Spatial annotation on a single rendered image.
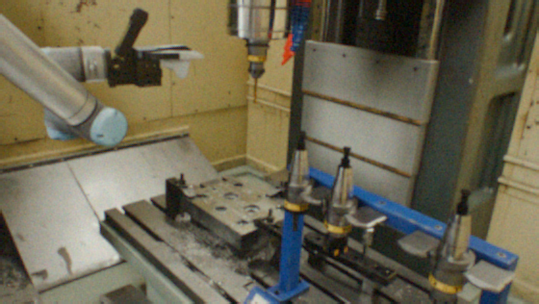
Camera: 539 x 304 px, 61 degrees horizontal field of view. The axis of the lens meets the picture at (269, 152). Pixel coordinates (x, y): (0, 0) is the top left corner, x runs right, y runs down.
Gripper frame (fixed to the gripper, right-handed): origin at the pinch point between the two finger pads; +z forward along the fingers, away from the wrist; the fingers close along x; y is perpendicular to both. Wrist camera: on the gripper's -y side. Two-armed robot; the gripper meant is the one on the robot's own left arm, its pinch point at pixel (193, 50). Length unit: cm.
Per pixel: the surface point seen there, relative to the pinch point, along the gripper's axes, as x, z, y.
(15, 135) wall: -85, -48, 43
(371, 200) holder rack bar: 45, 20, 22
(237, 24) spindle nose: 4.1, 9.2, -6.0
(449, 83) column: 12, 69, 10
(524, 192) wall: 16, 106, 49
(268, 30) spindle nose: 8.1, 15.2, -5.0
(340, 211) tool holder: 45, 13, 22
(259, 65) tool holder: 2.0, 15.8, 4.2
